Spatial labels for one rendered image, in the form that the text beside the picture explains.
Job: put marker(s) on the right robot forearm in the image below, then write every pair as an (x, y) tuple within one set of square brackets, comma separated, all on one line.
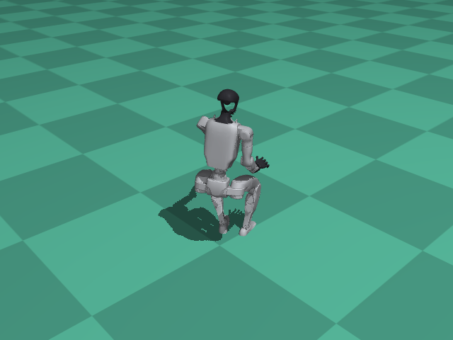
[(253, 167)]

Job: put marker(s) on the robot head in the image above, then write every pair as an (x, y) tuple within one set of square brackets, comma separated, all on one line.
[(226, 97)]

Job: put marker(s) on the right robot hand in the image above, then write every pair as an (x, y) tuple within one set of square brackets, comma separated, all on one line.
[(261, 163)]

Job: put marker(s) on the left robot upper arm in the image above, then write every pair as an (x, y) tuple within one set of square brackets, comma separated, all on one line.
[(202, 123)]

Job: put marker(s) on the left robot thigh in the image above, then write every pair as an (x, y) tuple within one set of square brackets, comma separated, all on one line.
[(201, 180)]

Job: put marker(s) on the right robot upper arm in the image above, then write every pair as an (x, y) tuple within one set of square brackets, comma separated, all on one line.
[(246, 135)]

